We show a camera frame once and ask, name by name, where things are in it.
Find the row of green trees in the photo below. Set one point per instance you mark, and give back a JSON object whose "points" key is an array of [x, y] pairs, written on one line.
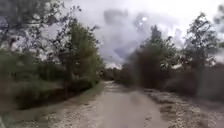
{"points": [[80, 56]]}

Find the row of dark bushes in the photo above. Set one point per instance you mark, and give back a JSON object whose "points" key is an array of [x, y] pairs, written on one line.
{"points": [[156, 66]]}

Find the pale gravel dirt track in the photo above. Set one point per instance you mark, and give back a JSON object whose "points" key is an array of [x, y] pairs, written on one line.
{"points": [[123, 110]]}

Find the grass verge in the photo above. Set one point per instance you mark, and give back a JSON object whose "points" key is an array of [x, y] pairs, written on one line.
{"points": [[40, 100]]}

